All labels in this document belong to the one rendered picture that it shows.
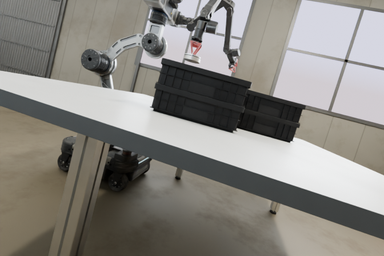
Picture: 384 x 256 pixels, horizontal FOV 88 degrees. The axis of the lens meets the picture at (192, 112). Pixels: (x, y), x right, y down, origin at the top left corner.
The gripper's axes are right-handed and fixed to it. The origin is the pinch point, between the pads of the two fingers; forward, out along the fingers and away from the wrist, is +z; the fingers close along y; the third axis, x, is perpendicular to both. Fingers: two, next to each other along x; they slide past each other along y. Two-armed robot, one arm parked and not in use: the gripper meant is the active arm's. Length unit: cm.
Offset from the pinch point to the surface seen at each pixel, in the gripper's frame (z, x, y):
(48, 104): 35, 20, -80
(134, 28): -55, 124, 208
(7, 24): -8, 369, 241
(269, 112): 21, -52, -7
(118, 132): 35, 3, -83
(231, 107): 24, -25, -38
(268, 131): 32, -54, -8
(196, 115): 31, -12, -38
